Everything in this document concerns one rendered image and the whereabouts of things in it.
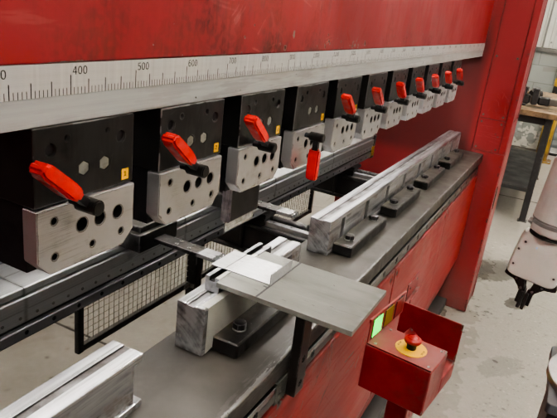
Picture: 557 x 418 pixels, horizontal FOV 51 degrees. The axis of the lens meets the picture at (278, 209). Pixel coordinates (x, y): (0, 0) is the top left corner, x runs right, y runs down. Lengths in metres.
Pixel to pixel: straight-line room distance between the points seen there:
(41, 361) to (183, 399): 1.69
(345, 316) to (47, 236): 0.53
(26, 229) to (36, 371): 1.94
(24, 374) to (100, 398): 1.70
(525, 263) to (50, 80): 1.00
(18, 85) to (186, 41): 0.26
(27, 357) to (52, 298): 1.55
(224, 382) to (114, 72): 0.56
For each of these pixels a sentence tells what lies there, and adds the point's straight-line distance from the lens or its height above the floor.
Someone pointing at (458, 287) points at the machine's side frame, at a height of 0.13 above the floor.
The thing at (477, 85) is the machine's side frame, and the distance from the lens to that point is 3.09.
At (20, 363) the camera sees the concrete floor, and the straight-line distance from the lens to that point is 2.64.
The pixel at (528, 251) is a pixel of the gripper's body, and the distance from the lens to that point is 1.30.
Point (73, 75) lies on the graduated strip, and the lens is 0.65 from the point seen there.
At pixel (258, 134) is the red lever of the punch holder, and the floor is 1.28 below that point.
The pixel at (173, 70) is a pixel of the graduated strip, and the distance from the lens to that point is 0.78.
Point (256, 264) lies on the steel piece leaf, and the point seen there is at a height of 1.00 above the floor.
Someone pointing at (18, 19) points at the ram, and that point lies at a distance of 0.61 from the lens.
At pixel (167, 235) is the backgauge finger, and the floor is 1.00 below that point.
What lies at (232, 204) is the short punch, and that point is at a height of 1.14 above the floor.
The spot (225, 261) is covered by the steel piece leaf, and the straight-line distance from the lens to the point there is 1.13.
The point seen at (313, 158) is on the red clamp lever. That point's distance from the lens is 1.16.
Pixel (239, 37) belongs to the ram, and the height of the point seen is 1.43.
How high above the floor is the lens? 1.49
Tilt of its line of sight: 20 degrees down
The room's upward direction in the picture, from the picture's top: 7 degrees clockwise
